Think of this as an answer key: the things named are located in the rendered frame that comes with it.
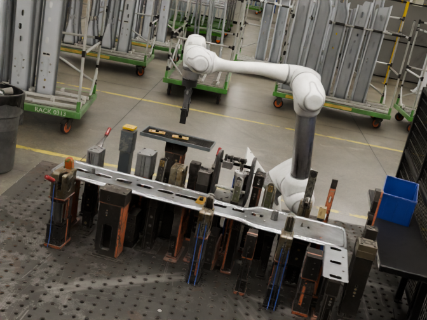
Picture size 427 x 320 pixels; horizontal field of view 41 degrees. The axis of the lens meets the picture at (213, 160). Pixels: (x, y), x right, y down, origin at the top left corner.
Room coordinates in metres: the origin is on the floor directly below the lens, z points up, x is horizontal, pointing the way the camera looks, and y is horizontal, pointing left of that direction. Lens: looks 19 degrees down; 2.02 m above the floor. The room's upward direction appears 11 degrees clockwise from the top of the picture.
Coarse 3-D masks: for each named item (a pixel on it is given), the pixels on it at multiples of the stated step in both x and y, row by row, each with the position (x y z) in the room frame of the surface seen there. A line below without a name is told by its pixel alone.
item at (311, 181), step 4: (312, 172) 2.44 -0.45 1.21; (316, 172) 2.46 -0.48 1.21; (312, 176) 2.43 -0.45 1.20; (316, 176) 2.45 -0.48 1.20; (308, 180) 2.45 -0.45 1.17; (312, 180) 2.46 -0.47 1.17; (308, 184) 2.45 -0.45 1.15; (312, 184) 2.46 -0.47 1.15; (308, 188) 2.46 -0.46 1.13; (312, 188) 2.45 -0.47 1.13; (308, 192) 2.45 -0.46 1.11; (312, 192) 2.44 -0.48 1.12; (304, 196) 2.44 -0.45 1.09; (308, 196) 2.45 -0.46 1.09; (304, 200) 2.44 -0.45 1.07; (308, 204) 2.43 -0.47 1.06
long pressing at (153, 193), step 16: (80, 176) 2.39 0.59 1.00; (96, 176) 2.43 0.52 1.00; (112, 176) 2.46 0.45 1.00; (128, 176) 2.50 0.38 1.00; (144, 192) 2.34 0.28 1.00; (160, 192) 2.38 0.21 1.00; (176, 192) 2.41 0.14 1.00; (192, 192) 2.45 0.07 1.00; (192, 208) 2.29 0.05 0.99; (224, 208) 2.34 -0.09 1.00; (240, 208) 2.37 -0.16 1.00; (256, 208) 2.41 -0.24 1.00; (256, 224) 2.23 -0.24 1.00; (272, 224) 2.27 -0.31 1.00; (304, 224) 2.33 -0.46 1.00; (320, 224) 2.37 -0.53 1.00; (304, 240) 2.19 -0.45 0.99; (320, 240) 2.20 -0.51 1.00; (336, 240) 2.23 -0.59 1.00
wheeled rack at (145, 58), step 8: (160, 0) 10.30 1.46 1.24; (152, 8) 9.38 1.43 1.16; (152, 16) 9.39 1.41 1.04; (136, 32) 10.26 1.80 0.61; (144, 40) 10.27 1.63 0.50; (64, 48) 9.32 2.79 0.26; (72, 48) 9.36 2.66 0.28; (80, 48) 9.44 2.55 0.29; (88, 48) 9.44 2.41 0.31; (96, 48) 9.68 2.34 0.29; (104, 48) 9.71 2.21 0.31; (112, 48) 9.72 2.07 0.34; (152, 48) 10.13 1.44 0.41; (96, 56) 9.34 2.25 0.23; (104, 56) 9.34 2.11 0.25; (112, 56) 9.37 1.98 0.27; (120, 56) 9.45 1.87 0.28; (128, 56) 9.46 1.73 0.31; (136, 56) 9.68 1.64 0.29; (144, 56) 9.38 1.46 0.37; (152, 56) 10.12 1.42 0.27; (136, 64) 9.36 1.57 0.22; (144, 64) 9.36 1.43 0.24; (136, 72) 9.44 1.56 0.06
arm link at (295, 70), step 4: (288, 64) 2.84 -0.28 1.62; (292, 68) 2.81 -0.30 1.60; (296, 68) 2.82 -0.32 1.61; (300, 68) 2.81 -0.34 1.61; (304, 68) 2.84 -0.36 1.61; (308, 68) 2.86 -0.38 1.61; (292, 72) 2.80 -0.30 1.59; (296, 72) 2.78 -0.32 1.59; (300, 72) 2.77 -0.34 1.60; (312, 72) 2.79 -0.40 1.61; (316, 72) 2.85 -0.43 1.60; (288, 76) 2.79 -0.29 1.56; (292, 76) 2.79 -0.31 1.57; (316, 76) 2.83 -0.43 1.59; (288, 80) 2.80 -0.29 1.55; (292, 80) 2.77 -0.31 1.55; (320, 80) 2.84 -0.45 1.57; (288, 84) 2.82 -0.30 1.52
